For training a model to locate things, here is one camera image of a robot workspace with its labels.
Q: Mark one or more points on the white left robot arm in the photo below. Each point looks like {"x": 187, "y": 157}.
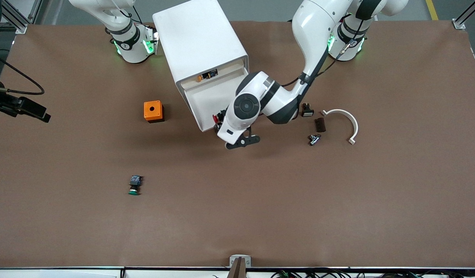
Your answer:
{"x": 318, "y": 23}

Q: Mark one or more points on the chrome angle valve fitting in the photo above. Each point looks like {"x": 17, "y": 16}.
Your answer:
{"x": 313, "y": 139}

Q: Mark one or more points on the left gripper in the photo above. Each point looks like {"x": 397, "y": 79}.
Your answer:
{"x": 222, "y": 116}

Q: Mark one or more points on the green mushroom push button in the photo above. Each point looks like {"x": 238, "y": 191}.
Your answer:
{"x": 135, "y": 181}

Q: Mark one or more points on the white plastic drawer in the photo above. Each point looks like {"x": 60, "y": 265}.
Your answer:
{"x": 191, "y": 82}
{"x": 210, "y": 100}

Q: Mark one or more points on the aluminium frame profile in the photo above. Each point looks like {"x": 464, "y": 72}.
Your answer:
{"x": 458, "y": 24}
{"x": 20, "y": 27}

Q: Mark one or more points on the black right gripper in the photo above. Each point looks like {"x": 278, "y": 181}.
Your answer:
{"x": 5, "y": 103}

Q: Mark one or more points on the brown post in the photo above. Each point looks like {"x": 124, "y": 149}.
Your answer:
{"x": 238, "y": 270}

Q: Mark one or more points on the orange button enclosure box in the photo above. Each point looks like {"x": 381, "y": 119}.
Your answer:
{"x": 147, "y": 112}

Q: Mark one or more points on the black rectangular white-top push button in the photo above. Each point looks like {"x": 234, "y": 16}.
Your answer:
{"x": 307, "y": 113}

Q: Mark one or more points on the dark brown cylinder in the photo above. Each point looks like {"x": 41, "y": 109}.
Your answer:
{"x": 320, "y": 124}

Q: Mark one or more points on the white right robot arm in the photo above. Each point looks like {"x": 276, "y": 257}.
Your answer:
{"x": 129, "y": 42}

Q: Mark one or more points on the white drawer cabinet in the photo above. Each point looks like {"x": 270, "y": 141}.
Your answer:
{"x": 198, "y": 34}

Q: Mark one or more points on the yellow push button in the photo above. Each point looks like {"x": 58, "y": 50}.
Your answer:
{"x": 208, "y": 75}

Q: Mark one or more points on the grey metal table bracket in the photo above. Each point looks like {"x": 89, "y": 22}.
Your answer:
{"x": 233, "y": 261}

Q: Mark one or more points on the red mushroom push button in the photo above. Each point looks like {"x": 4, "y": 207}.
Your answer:
{"x": 215, "y": 117}

